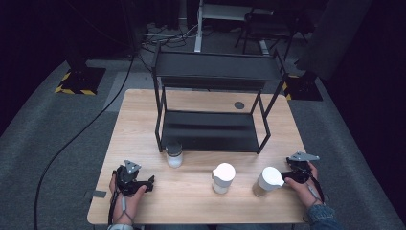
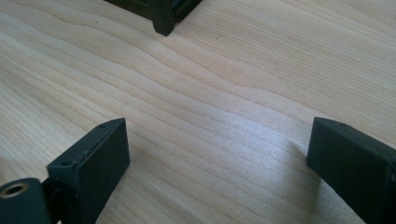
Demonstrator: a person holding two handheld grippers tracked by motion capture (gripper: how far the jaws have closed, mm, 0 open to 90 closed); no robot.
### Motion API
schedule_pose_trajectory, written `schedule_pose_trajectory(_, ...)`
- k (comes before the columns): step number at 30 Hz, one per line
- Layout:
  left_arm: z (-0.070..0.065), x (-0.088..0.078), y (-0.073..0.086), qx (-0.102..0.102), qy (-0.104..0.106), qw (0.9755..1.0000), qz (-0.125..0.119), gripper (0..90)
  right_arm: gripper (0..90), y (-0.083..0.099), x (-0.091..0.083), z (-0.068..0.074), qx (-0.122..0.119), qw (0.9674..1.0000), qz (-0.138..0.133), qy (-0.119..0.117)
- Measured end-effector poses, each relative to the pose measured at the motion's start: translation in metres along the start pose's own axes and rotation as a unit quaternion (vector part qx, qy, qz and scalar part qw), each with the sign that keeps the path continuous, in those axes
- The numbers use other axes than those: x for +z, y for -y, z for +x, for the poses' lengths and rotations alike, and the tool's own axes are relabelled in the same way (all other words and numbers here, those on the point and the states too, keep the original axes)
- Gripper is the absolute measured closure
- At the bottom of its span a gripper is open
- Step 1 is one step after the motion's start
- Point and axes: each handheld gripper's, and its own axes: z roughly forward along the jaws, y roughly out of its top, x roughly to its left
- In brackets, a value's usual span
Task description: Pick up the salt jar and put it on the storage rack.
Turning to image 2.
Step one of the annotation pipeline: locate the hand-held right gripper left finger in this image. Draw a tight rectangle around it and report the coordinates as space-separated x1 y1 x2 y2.
46 117 131 224

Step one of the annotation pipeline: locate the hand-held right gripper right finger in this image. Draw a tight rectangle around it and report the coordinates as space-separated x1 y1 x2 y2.
306 117 396 224

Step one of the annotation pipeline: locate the black two-tier metal rack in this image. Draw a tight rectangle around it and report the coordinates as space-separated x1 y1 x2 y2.
104 0 204 37

